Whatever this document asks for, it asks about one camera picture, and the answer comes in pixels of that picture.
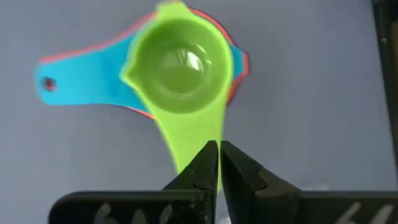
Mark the teal measuring cup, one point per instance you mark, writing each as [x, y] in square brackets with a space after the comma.
[87, 81]

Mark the green measuring cup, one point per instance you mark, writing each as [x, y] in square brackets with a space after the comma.
[183, 68]

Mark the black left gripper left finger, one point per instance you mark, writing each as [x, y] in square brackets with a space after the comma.
[140, 208]

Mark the grey blue table mat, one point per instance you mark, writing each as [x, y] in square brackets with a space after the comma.
[311, 93]

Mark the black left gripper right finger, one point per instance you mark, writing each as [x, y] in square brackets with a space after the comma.
[280, 208]

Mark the black aluminium table frame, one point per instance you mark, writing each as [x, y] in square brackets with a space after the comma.
[387, 62]

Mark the red measuring cup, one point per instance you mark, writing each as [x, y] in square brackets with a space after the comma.
[236, 90]

